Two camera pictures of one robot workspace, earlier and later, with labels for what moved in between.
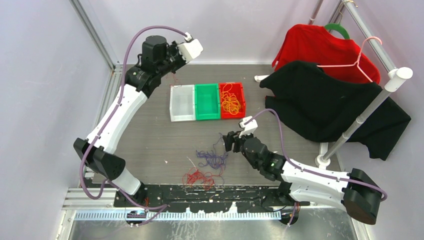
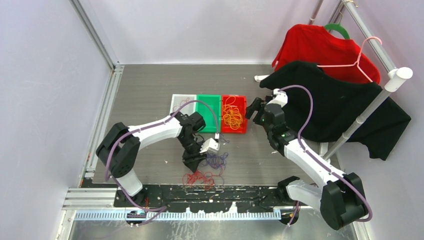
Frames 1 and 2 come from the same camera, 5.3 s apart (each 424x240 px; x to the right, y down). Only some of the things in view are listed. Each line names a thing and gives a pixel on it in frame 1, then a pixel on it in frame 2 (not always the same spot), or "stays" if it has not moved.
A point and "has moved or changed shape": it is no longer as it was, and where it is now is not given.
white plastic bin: x=182 y=104 has moved or changed shape
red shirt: x=336 y=56 stays
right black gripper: x=229 y=139 to x=258 y=105
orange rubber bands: x=230 y=103 to x=232 y=117
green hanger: x=337 y=27 stays
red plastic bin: x=232 y=102 has moved or changed shape
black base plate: x=208 y=198 stays
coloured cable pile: x=195 y=177 stays
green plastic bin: x=207 y=101 has moved or changed shape
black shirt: x=322 y=107 stays
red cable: x=174 y=79 to x=181 y=102
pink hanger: x=357 y=63 stays
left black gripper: x=175 y=49 to x=192 y=160
